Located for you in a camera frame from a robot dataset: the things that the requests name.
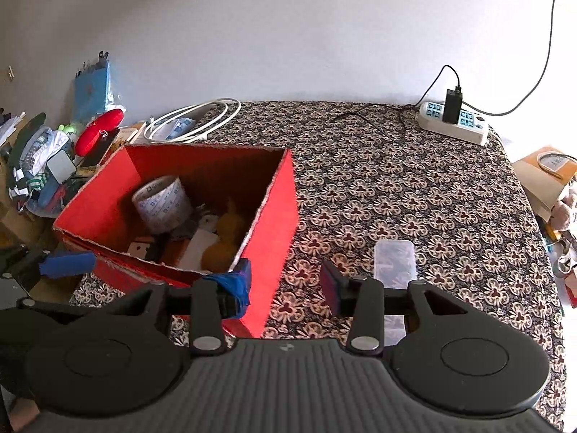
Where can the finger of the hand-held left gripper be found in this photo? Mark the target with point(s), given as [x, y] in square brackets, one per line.
[67, 264]

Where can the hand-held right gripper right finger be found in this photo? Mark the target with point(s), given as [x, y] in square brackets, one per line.
[331, 288]

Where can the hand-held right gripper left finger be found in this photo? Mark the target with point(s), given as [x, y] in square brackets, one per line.
[235, 286]

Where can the red cardboard box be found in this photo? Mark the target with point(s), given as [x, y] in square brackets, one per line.
[275, 234]

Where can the clear plastic case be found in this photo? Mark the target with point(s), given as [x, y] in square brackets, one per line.
[396, 259]

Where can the clear tape roll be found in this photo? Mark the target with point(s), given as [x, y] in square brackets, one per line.
[162, 205]

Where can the yellow gourd toy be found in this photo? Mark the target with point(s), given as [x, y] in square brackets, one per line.
[225, 234]

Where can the beige piece with holes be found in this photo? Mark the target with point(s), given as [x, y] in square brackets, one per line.
[140, 249]

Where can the grey rectangular case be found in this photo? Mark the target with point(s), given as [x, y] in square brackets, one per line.
[62, 165]

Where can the pile of clothes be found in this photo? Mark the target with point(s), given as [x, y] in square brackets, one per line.
[36, 158]

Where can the floral patterned tablecloth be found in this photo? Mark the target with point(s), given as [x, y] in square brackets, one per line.
[405, 189]

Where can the red oval case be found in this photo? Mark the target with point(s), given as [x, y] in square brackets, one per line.
[97, 131]

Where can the blue plastic packet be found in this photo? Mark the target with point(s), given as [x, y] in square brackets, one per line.
[180, 128]

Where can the blue paper bag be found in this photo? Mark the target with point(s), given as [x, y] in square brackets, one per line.
[92, 94]

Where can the white power strip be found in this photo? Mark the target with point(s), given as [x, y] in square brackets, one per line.
[473, 133]

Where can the black charger adapter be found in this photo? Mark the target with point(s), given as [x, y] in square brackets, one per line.
[452, 106]

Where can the brown cardboard box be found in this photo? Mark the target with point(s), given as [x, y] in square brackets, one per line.
[536, 180]

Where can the grey plush toy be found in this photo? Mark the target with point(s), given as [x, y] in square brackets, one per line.
[565, 209]

